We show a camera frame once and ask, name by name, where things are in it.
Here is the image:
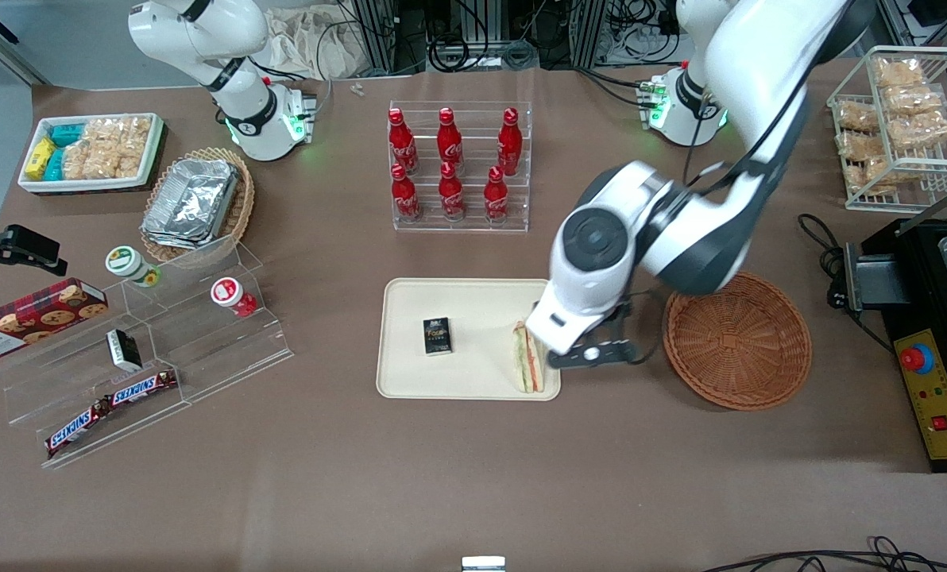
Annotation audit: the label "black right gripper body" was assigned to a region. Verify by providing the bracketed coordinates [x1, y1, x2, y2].
[0, 199, 69, 284]

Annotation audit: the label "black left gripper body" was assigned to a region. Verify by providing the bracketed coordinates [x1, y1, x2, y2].
[599, 299, 635, 344]

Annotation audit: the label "triangular sandwich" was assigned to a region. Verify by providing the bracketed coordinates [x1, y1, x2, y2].
[511, 319, 545, 395]

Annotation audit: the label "brown wicker basket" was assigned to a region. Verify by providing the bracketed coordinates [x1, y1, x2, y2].
[662, 270, 813, 412]

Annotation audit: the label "beige plastic tray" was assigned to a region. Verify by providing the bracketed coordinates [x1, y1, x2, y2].
[376, 277, 562, 401]

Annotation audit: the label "light woven basket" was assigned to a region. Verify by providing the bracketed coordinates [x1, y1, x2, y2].
[141, 146, 256, 265]

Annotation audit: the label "red tartan cookie box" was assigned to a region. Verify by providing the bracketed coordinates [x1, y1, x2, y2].
[0, 277, 110, 365]

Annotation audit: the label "yellow snack pack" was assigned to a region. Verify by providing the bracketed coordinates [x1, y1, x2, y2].
[25, 137, 58, 181]

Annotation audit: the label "clear rice cracker bag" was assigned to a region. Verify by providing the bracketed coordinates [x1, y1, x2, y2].
[113, 143, 150, 180]
[62, 143, 115, 180]
[84, 117, 153, 149]

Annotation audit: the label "green lid cup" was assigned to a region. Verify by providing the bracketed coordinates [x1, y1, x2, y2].
[105, 245, 162, 288]

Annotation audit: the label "small black white box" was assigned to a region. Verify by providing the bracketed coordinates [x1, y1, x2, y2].
[106, 329, 144, 373]

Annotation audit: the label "white rectangular snack bin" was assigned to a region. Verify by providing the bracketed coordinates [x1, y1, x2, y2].
[17, 113, 164, 195]

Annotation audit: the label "red cola bottle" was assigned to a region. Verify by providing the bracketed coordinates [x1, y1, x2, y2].
[438, 161, 467, 222]
[388, 108, 419, 176]
[436, 107, 466, 176]
[390, 164, 423, 224]
[497, 107, 524, 178]
[483, 165, 510, 226]

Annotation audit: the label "aluminium foil container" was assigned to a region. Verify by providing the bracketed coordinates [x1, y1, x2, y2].
[141, 157, 241, 250]

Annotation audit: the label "small black card box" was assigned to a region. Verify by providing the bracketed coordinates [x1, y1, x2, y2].
[423, 317, 453, 356]

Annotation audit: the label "brown Snickers bar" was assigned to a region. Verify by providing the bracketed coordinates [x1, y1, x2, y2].
[108, 369, 180, 408]
[44, 397, 114, 458]

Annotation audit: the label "clear acrylic stepped shelf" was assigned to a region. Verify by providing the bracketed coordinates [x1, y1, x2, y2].
[0, 234, 295, 470]

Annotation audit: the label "red lid cup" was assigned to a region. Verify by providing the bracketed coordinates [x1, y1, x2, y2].
[210, 276, 258, 319]

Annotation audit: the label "clear acrylic bottle rack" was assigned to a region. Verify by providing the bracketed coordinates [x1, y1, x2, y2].
[388, 100, 534, 234]

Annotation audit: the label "black yellow control box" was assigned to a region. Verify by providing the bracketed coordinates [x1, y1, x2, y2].
[842, 218, 947, 474]

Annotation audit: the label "clear bagged pastry snack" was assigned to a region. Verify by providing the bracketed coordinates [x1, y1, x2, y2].
[882, 85, 944, 117]
[873, 56, 926, 87]
[834, 102, 881, 133]
[837, 130, 889, 161]
[890, 111, 947, 149]
[845, 157, 900, 195]

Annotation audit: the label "red emergency stop button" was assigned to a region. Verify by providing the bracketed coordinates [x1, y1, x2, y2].
[899, 343, 936, 375]

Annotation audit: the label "yellow control panel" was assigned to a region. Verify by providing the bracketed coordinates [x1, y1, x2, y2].
[893, 328, 947, 462]

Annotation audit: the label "crumpled white cloth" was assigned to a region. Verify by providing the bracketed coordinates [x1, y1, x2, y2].
[263, 6, 381, 81]

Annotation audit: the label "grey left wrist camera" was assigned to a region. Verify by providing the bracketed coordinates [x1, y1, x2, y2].
[547, 337, 640, 372]

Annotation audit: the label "black machine power cable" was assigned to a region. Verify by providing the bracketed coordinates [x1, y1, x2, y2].
[797, 212, 849, 309]

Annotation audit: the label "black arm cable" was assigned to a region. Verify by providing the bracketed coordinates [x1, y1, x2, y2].
[683, 44, 812, 195]

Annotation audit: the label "black floor cable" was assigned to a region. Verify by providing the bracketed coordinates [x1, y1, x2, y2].
[700, 536, 947, 572]

